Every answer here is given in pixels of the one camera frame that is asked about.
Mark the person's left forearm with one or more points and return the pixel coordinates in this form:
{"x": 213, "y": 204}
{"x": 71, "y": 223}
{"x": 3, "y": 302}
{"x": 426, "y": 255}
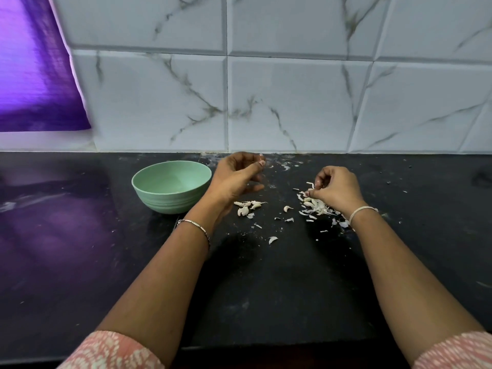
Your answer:
{"x": 150, "y": 292}

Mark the mint green bowl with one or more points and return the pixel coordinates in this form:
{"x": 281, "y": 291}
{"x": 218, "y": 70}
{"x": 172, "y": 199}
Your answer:
{"x": 171, "y": 186}

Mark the small fallen garlic piece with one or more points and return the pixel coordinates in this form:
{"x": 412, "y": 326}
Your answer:
{"x": 273, "y": 240}

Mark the pink patterned sleeve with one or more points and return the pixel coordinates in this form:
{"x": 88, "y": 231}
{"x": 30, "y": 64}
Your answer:
{"x": 111, "y": 351}
{"x": 453, "y": 352}

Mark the purple cloth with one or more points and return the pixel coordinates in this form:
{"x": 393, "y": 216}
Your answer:
{"x": 38, "y": 61}

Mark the pink patterned left sleeve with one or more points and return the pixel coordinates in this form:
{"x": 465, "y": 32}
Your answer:
{"x": 111, "y": 351}

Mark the person's left hand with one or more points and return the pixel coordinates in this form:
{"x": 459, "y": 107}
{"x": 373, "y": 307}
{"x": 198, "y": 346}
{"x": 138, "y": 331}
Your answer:
{"x": 230, "y": 180}

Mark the pile of white garlic peels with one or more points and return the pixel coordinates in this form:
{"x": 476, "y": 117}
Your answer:
{"x": 319, "y": 207}

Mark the pink patterned right sleeve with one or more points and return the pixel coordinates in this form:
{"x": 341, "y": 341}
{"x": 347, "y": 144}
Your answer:
{"x": 453, "y": 352}

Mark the person's right hand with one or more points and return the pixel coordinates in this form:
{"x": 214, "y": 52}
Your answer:
{"x": 338, "y": 188}

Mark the person's right forearm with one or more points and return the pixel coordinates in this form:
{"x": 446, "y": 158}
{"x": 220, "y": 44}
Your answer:
{"x": 415, "y": 288}

